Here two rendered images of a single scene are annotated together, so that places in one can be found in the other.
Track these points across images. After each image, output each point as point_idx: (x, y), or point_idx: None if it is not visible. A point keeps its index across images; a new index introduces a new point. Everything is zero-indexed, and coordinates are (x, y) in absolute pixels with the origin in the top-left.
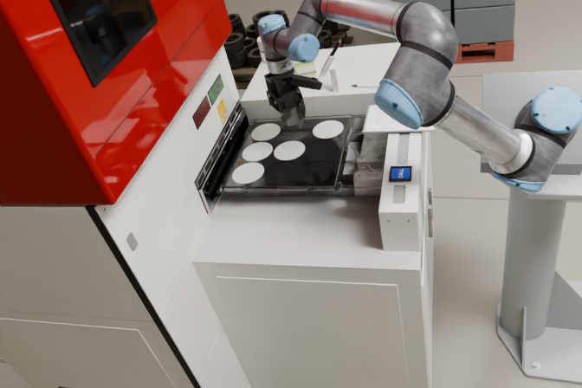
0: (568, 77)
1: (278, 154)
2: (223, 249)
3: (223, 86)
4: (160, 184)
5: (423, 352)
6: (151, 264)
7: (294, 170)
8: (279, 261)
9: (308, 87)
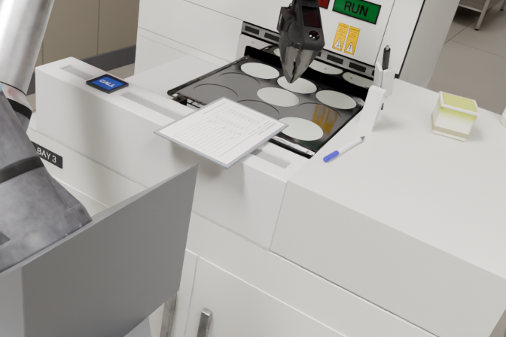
0: (45, 250)
1: (276, 89)
2: (185, 65)
3: (372, 21)
4: None
5: None
6: None
7: (234, 86)
8: (135, 77)
9: (298, 29)
